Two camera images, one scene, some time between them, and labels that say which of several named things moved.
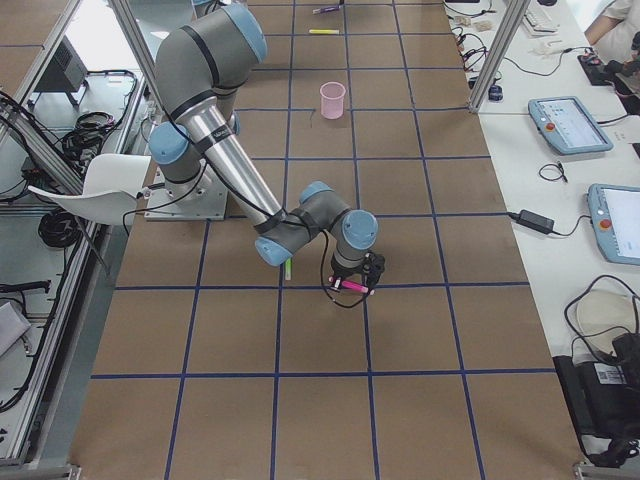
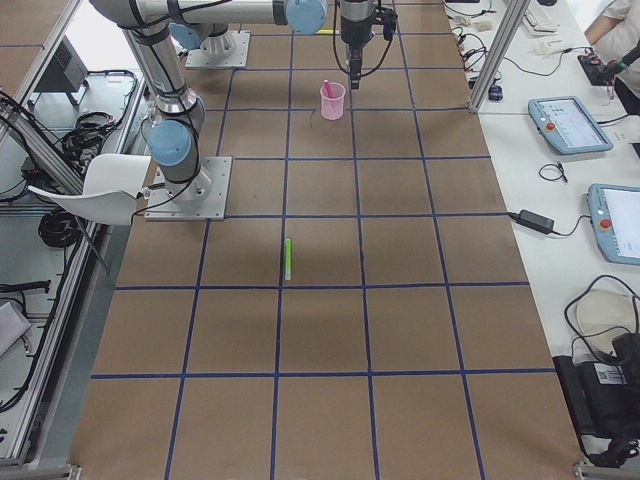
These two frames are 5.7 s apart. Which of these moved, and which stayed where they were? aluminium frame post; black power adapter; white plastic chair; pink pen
Moved: pink pen
Stayed: white plastic chair; aluminium frame post; black power adapter
